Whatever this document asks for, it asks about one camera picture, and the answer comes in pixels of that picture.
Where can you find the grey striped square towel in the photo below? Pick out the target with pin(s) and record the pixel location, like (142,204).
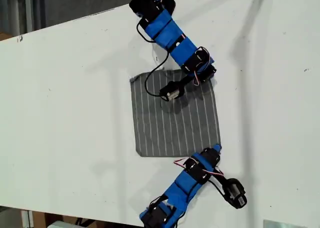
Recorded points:
(162,128)

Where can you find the black camera stalk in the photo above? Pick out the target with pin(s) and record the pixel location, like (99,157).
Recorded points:
(187,80)
(220,179)

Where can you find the white table leg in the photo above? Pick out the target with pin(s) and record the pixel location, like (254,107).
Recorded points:
(27,219)

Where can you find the black camera box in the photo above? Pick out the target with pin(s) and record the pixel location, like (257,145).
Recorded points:
(236,194)
(171,91)

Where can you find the grey metal pole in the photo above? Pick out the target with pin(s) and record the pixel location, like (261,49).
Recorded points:
(28,10)

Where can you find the white box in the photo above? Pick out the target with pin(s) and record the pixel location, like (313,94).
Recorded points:
(62,224)

